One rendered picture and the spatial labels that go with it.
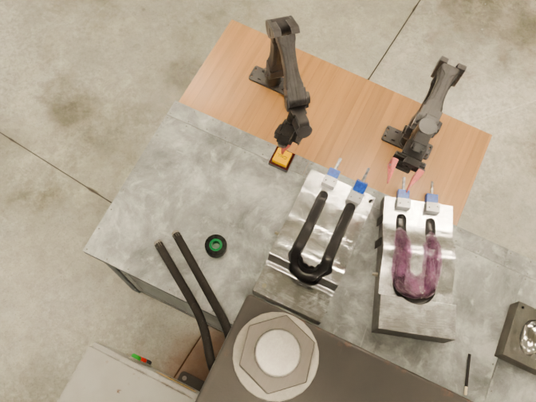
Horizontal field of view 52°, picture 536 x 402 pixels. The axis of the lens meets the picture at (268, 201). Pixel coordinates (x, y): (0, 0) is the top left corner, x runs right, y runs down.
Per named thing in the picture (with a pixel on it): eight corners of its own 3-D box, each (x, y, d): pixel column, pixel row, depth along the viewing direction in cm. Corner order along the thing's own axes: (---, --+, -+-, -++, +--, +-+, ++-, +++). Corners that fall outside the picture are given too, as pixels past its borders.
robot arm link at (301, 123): (317, 135, 193) (317, 108, 184) (293, 139, 192) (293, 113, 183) (307, 115, 201) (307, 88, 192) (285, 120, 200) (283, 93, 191)
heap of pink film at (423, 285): (392, 226, 200) (397, 219, 193) (439, 233, 200) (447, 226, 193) (387, 296, 191) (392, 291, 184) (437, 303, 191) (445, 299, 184)
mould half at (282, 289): (308, 177, 212) (313, 163, 199) (370, 205, 209) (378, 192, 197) (252, 293, 196) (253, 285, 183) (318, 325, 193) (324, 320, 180)
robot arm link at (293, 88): (311, 104, 190) (297, 13, 181) (286, 109, 189) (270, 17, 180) (303, 101, 201) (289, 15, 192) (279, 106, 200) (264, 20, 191)
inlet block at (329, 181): (333, 159, 208) (335, 152, 203) (345, 163, 208) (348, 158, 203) (319, 187, 204) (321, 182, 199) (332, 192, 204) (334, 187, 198)
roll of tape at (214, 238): (227, 256, 200) (227, 254, 197) (206, 258, 199) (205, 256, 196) (226, 235, 203) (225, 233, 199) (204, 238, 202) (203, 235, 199)
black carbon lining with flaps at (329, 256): (318, 191, 203) (322, 181, 194) (358, 208, 201) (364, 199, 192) (279, 273, 192) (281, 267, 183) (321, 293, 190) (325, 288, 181)
